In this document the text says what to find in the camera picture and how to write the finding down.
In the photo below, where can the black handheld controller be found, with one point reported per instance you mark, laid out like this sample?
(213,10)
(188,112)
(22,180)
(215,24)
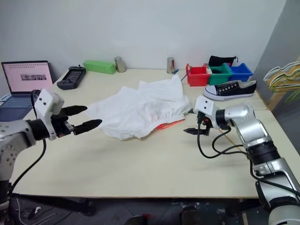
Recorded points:
(71,78)

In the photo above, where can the black table frame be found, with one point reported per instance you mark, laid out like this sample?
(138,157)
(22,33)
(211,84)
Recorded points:
(70,204)

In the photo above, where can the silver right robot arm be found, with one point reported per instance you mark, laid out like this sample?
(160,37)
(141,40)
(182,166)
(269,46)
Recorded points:
(255,133)

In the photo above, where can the stack of clothes hangers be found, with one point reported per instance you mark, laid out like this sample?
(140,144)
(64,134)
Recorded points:
(277,69)

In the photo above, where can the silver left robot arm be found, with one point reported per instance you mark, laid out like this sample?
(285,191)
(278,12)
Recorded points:
(14,131)

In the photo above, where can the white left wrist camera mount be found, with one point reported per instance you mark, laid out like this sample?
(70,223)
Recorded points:
(48,100)

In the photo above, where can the open laptop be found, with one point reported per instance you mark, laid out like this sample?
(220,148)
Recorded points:
(25,77)

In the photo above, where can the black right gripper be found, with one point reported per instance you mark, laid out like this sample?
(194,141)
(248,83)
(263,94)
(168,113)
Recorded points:
(206,129)

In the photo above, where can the red plastic bin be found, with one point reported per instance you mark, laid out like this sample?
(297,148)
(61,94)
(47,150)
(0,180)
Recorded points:
(198,78)

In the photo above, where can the green rectangular box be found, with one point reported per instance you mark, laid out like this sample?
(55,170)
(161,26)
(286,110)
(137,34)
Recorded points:
(99,66)

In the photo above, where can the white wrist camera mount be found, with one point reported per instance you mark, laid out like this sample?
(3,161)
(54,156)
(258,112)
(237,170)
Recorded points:
(206,105)
(48,100)

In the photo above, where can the green plastic bin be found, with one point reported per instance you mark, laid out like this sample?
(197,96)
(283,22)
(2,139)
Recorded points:
(219,78)

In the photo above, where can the black cloth pouch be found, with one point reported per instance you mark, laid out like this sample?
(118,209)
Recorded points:
(220,61)

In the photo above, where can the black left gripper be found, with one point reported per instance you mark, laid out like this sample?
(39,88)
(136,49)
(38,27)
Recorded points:
(59,124)

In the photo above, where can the black canvas sneaker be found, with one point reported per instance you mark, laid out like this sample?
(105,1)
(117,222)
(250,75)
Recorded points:
(234,90)

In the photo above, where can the metal cup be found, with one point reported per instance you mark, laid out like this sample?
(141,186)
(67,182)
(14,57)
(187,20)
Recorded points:
(170,65)
(120,64)

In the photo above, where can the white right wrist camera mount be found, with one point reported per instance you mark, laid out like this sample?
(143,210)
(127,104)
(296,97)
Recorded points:
(206,105)

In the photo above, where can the dark rounded shape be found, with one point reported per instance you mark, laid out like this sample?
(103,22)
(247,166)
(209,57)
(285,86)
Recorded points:
(139,220)
(189,215)

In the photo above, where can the blue plastic bin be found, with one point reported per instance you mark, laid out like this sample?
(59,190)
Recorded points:
(242,73)

